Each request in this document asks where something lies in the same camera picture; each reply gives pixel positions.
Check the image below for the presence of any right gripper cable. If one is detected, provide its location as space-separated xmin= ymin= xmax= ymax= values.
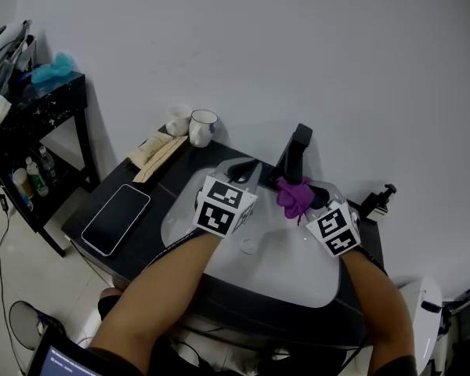
xmin=352 ymin=244 xmax=389 ymax=278

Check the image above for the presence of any beige tube packet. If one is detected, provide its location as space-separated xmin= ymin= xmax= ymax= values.
xmin=126 ymin=128 xmax=170 ymax=168

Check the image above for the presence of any black soap dispenser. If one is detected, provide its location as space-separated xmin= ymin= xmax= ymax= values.
xmin=360 ymin=183 xmax=398 ymax=223

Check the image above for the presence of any black marbled side table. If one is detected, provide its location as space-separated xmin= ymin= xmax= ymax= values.
xmin=0 ymin=71 xmax=102 ymax=259

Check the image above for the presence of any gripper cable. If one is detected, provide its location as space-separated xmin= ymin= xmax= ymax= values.
xmin=352 ymin=244 xmax=389 ymax=278
xmin=143 ymin=228 xmax=197 ymax=270

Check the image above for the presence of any black smartphone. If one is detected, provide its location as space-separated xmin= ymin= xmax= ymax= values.
xmin=80 ymin=183 xmax=152 ymax=258

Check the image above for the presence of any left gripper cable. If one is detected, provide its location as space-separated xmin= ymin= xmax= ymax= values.
xmin=143 ymin=228 xmax=197 ymax=270

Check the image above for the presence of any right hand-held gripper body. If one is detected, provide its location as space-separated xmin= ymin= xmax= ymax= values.
xmin=305 ymin=199 xmax=363 ymax=259

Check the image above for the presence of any black vanity cabinet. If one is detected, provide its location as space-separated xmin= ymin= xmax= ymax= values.
xmin=60 ymin=125 xmax=385 ymax=353

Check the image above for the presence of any green label bottle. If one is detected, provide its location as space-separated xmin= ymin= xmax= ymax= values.
xmin=24 ymin=156 xmax=50 ymax=198

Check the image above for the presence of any round sink drain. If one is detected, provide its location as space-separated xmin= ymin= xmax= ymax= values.
xmin=239 ymin=237 xmax=260 ymax=255

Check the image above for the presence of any black faucet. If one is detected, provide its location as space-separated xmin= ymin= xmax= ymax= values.
xmin=269 ymin=122 xmax=314 ymax=190

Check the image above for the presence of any clear plastic bottle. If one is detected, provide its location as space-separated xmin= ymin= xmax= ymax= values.
xmin=38 ymin=145 xmax=60 ymax=186

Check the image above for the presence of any white sink basin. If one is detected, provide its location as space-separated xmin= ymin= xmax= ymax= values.
xmin=160 ymin=165 xmax=342 ymax=309

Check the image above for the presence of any white toilet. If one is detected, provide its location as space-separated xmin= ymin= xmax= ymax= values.
xmin=396 ymin=276 xmax=444 ymax=376

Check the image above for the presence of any white round jar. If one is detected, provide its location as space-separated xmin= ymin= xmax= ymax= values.
xmin=11 ymin=167 xmax=34 ymax=200

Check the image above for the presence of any person's left forearm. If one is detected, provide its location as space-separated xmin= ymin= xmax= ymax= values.
xmin=87 ymin=227 xmax=225 ymax=376

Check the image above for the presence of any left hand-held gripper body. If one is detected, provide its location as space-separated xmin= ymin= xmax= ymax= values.
xmin=191 ymin=172 xmax=259 ymax=240

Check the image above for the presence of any black laptop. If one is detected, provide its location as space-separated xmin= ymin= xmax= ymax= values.
xmin=24 ymin=324 xmax=103 ymax=376

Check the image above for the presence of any black stand frame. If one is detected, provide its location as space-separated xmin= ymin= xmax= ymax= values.
xmin=439 ymin=276 xmax=470 ymax=376

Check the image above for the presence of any person's right forearm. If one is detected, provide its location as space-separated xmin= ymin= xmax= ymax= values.
xmin=338 ymin=246 xmax=417 ymax=376

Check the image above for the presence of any blue flat packet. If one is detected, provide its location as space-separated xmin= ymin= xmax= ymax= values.
xmin=9 ymin=174 xmax=35 ymax=212

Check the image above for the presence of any black floor cable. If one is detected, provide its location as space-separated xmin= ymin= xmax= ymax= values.
xmin=0 ymin=162 xmax=29 ymax=372

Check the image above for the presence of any white mug with blue print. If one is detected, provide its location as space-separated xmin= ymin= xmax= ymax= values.
xmin=188 ymin=109 xmax=219 ymax=149

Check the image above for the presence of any person's dark clothing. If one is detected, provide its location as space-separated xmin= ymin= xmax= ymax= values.
xmin=85 ymin=287 xmax=421 ymax=376

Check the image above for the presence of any round grey bin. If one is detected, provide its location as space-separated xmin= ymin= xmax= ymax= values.
xmin=8 ymin=300 xmax=51 ymax=353

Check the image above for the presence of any purple cloth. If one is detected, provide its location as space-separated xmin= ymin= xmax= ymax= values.
xmin=275 ymin=175 xmax=319 ymax=227

